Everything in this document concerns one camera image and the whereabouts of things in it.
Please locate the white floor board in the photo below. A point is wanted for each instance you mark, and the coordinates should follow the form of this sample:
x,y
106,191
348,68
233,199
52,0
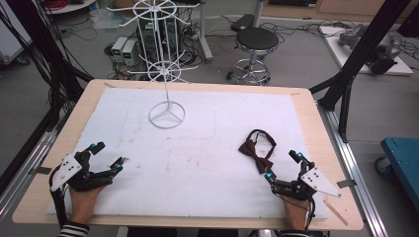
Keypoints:
x,y
342,56

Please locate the blue cart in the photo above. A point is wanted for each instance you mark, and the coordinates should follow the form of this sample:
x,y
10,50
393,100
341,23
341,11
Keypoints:
x,y
402,158

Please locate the grey tape piece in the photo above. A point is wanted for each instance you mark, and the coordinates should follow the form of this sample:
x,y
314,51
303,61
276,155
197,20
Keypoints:
x,y
41,170
346,183

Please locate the white round table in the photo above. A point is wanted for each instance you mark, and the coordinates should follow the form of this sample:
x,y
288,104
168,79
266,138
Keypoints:
x,y
69,6

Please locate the person's right hand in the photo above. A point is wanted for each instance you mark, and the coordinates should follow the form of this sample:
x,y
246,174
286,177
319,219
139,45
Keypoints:
x,y
296,214

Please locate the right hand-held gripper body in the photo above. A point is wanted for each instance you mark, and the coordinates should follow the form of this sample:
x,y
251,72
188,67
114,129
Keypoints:
x,y
318,182

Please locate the wooden table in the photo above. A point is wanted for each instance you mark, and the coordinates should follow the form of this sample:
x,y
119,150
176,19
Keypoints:
x,y
313,131

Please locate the grey power supply unit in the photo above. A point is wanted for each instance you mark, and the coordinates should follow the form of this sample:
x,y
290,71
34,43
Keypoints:
x,y
118,47
130,52

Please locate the black flat pedal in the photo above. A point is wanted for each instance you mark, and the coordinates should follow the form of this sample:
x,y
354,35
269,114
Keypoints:
x,y
242,22

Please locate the grey and black machine part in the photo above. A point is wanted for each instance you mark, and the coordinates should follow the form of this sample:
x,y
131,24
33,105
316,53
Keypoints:
x,y
387,56

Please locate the black metal frame strut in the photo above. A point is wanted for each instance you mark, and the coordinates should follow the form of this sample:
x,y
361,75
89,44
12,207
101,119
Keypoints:
x,y
33,26
362,49

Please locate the dark red bow tie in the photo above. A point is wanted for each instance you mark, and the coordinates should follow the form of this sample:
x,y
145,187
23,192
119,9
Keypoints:
x,y
250,148

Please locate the aluminium rail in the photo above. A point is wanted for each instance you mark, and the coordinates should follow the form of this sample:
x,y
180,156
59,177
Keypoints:
x,y
355,171
26,171

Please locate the black round stool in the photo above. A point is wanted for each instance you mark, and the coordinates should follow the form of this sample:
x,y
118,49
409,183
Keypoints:
x,y
257,39

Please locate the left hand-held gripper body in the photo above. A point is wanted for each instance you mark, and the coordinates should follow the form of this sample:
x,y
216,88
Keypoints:
x,y
67,168

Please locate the black computer tower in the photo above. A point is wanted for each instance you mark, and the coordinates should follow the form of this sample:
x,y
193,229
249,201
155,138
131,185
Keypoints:
x,y
148,33

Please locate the person's left hand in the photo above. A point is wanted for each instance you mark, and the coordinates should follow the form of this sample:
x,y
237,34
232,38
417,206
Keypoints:
x,y
84,204

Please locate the grey metal post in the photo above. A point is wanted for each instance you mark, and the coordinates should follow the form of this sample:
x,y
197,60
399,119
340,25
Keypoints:
x,y
205,33

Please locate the white foam mat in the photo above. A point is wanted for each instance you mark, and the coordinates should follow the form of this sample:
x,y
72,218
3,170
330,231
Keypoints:
x,y
197,184

